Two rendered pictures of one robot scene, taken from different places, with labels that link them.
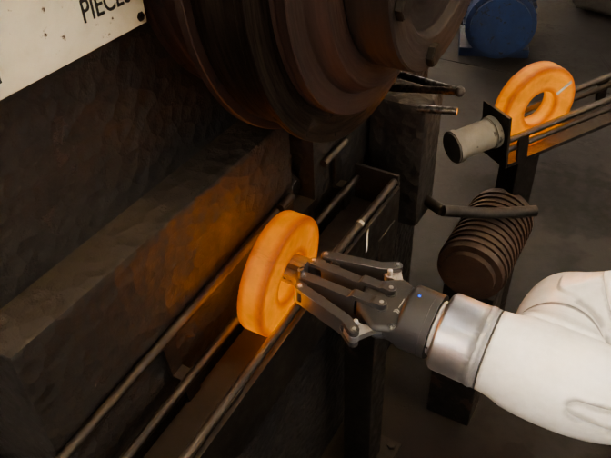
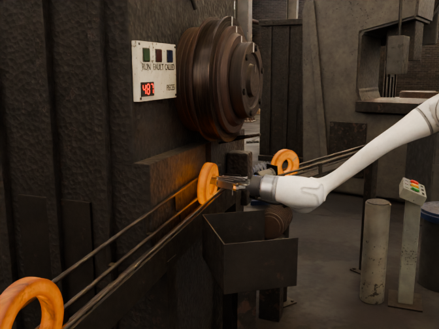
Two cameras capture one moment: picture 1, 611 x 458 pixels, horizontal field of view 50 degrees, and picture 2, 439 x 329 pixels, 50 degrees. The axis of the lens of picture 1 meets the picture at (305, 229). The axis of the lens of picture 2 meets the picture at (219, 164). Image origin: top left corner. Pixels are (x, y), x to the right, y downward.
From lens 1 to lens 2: 1.12 m
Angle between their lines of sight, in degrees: 30
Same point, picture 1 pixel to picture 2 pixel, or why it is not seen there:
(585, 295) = not seen: hidden behind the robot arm
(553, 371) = (296, 181)
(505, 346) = (282, 179)
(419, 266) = not seen: hidden behind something
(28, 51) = (158, 91)
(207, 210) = (186, 157)
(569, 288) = not seen: hidden behind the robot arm
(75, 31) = (165, 91)
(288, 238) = (212, 165)
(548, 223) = (304, 258)
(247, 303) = (201, 183)
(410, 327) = (254, 182)
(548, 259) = (306, 269)
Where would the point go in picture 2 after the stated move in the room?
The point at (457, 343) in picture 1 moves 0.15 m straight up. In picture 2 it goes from (268, 181) to (269, 138)
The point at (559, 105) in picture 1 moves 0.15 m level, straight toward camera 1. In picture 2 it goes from (294, 166) to (292, 172)
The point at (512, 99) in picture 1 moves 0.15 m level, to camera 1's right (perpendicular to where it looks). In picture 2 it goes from (276, 160) to (307, 158)
